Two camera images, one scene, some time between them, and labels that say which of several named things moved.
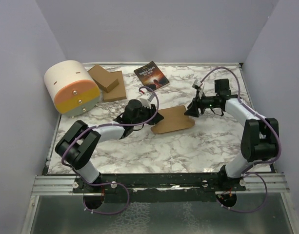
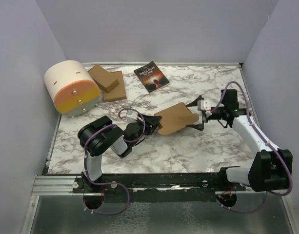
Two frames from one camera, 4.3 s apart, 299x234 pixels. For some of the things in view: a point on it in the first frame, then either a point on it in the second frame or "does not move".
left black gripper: (157, 118) -> (153, 120)
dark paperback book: (149, 75) does not move
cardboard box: (174, 118) does not move
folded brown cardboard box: (106, 80) does not move
